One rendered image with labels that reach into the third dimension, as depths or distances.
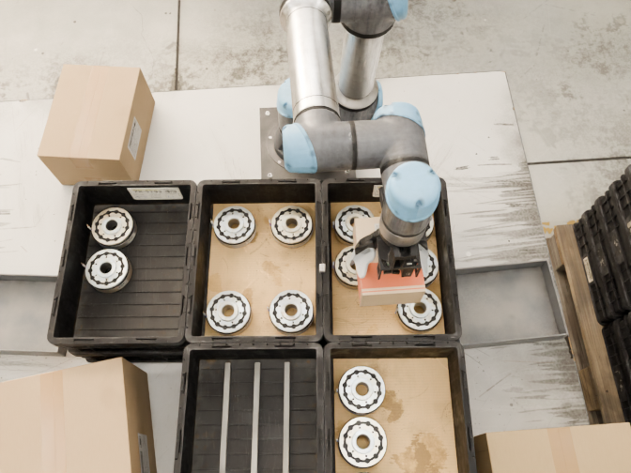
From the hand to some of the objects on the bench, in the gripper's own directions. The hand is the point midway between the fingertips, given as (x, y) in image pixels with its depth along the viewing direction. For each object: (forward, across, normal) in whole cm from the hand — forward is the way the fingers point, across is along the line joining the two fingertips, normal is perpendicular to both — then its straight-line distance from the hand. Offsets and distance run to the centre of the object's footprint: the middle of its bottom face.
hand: (388, 257), depth 115 cm
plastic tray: (+40, +33, -1) cm, 52 cm away
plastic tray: (+40, -91, +5) cm, 99 cm away
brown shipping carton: (+40, -72, +57) cm, 100 cm away
